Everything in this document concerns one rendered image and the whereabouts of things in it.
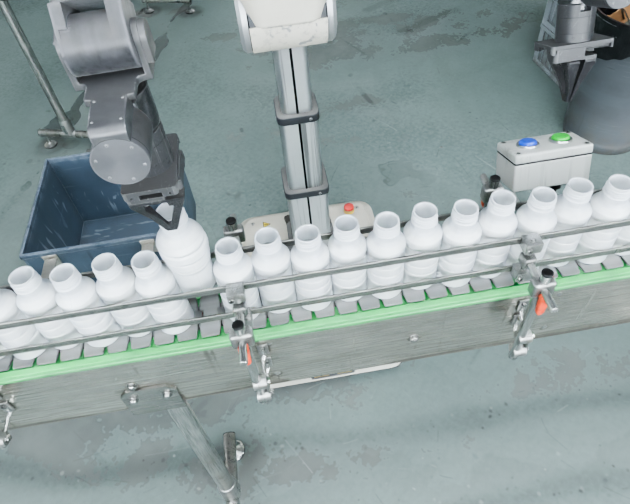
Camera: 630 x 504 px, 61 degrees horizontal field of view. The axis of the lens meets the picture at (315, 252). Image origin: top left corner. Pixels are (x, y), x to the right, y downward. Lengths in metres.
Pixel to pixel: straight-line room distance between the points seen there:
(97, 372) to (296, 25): 0.79
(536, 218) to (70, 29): 0.66
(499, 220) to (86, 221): 1.10
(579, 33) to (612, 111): 1.77
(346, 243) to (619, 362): 1.52
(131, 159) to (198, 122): 2.54
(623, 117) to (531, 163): 1.78
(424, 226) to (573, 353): 1.39
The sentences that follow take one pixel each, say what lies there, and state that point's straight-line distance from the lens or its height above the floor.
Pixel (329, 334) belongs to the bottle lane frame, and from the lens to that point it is 0.91.
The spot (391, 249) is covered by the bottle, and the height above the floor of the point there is 1.13.
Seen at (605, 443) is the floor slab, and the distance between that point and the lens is 2.01.
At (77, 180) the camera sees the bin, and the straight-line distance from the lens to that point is 1.48.
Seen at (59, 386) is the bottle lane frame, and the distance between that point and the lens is 1.02.
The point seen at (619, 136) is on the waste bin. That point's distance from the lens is 2.85.
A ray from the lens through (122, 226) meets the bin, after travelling 1.52.
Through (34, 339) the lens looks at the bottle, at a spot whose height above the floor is 1.04.
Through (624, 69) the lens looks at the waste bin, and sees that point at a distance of 2.63.
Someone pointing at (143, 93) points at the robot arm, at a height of 1.43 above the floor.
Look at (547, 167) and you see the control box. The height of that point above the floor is 1.09.
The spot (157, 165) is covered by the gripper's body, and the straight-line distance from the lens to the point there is 0.66.
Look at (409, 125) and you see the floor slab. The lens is 2.91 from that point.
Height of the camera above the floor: 1.74
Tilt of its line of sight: 50 degrees down
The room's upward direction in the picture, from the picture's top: 7 degrees counter-clockwise
